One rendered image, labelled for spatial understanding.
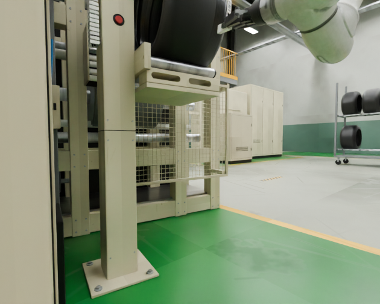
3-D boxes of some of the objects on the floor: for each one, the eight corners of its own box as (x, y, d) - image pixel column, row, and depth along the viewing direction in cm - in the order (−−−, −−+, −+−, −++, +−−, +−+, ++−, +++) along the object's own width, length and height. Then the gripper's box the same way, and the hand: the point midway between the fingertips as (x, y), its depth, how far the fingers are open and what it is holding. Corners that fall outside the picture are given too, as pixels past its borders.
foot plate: (91, 299, 84) (91, 293, 84) (82, 265, 107) (81, 260, 106) (158, 275, 98) (158, 271, 98) (137, 250, 121) (137, 246, 121)
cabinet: (230, 164, 555) (231, 112, 549) (213, 163, 597) (214, 114, 591) (252, 161, 613) (253, 114, 607) (235, 160, 656) (236, 116, 649)
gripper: (283, 2, 72) (232, 23, 92) (254, -13, 65) (205, 14, 85) (280, 28, 74) (230, 43, 93) (251, 16, 67) (204, 35, 87)
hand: (224, 27), depth 86 cm, fingers closed
